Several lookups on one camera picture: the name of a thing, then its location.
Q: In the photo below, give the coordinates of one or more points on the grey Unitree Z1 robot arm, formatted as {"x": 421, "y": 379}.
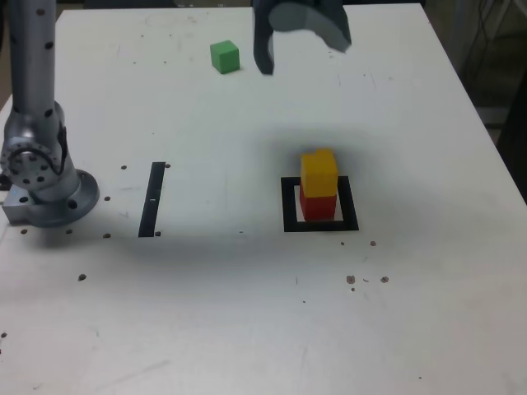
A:
{"x": 33, "y": 82}

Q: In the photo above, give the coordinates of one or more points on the green cube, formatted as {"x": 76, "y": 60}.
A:
{"x": 224, "y": 57}

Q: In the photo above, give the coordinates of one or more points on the yellow cube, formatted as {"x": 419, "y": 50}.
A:
{"x": 319, "y": 175}

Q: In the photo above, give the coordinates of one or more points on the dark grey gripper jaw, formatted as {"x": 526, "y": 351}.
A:
{"x": 261, "y": 45}

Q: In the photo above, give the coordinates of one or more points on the red cube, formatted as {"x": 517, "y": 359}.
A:
{"x": 317, "y": 207}

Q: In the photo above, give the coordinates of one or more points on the black tape strip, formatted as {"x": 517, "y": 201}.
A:
{"x": 150, "y": 205}

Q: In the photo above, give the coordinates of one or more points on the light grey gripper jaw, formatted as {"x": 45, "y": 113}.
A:
{"x": 313, "y": 18}

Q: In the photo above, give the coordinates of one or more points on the black tape square outline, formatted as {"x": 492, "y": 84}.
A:
{"x": 288, "y": 205}

